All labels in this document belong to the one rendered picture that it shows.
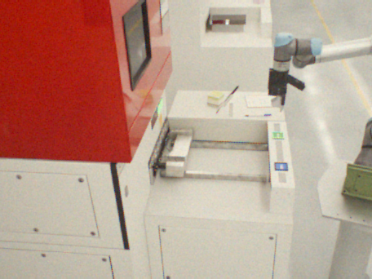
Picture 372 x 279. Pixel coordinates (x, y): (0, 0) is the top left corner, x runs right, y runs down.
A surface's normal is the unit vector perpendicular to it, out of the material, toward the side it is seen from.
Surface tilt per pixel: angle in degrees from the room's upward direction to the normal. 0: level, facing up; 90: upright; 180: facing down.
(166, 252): 90
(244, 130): 90
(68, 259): 90
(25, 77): 90
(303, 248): 0
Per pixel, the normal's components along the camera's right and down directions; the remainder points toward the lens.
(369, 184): -0.43, 0.48
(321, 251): -0.04, -0.85
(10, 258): -0.14, 0.52
